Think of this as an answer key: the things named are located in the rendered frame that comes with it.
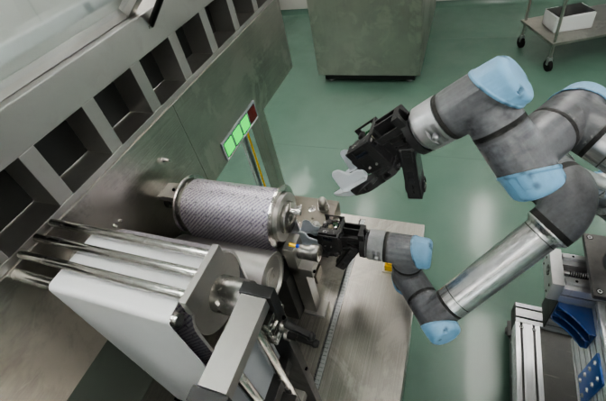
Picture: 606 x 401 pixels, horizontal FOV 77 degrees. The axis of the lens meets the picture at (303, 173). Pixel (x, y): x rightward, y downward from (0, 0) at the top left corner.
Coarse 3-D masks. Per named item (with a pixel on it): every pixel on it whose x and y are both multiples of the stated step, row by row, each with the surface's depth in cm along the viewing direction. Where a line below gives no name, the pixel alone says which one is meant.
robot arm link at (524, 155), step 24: (528, 120) 50; (552, 120) 52; (480, 144) 53; (504, 144) 50; (528, 144) 49; (552, 144) 50; (504, 168) 51; (528, 168) 50; (552, 168) 49; (528, 192) 51; (552, 192) 50
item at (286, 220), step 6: (288, 204) 86; (294, 204) 89; (282, 210) 85; (288, 210) 85; (282, 216) 84; (288, 216) 86; (294, 216) 89; (282, 222) 84; (288, 222) 86; (294, 222) 90; (282, 228) 85; (288, 228) 86
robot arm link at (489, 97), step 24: (480, 72) 50; (504, 72) 47; (432, 96) 56; (456, 96) 52; (480, 96) 49; (504, 96) 48; (528, 96) 48; (456, 120) 52; (480, 120) 51; (504, 120) 49
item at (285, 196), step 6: (186, 186) 93; (288, 192) 87; (180, 198) 91; (282, 198) 84; (288, 198) 87; (294, 198) 91; (276, 204) 83; (282, 204) 85; (276, 210) 83; (180, 216) 92; (276, 216) 82; (276, 222) 82; (276, 228) 83; (276, 234) 84; (282, 234) 86; (288, 234) 89; (282, 240) 87
